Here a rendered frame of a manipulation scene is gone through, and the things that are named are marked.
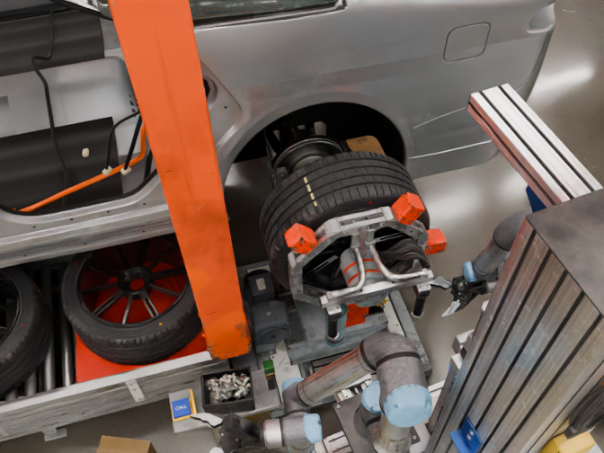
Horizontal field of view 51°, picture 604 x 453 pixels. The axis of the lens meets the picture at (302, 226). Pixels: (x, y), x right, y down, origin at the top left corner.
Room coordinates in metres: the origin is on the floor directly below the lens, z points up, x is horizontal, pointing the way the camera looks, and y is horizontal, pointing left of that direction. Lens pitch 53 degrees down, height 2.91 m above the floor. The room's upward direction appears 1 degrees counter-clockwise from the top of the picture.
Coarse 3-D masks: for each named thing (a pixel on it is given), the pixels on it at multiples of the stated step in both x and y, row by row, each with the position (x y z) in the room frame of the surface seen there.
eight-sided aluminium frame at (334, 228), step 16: (384, 208) 1.44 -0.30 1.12; (336, 224) 1.37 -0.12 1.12; (352, 224) 1.37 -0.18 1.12; (368, 224) 1.37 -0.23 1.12; (384, 224) 1.38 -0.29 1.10; (400, 224) 1.40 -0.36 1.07; (416, 224) 1.46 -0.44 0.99; (320, 240) 1.33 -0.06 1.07; (416, 240) 1.43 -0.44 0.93; (288, 256) 1.35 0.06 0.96; (304, 256) 1.31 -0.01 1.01; (400, 272) 1.42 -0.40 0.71; (304, 288) 1.35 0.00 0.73
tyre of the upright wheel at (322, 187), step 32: (320, 160) 1.64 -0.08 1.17; (352, 160) 1.63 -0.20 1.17; (384, 160) 1.66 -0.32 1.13; (288, 192) 1.54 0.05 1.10; (320, 192) 1.48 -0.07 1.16; (352, 192) 1.46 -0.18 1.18; (384, 192) 1.48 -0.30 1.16; (416, 192) 1.57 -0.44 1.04; (288, 224) 1.42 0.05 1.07; (320, 224) 1.41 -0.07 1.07; (288, 288) 1.38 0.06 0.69; (320, 288) 1.41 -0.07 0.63
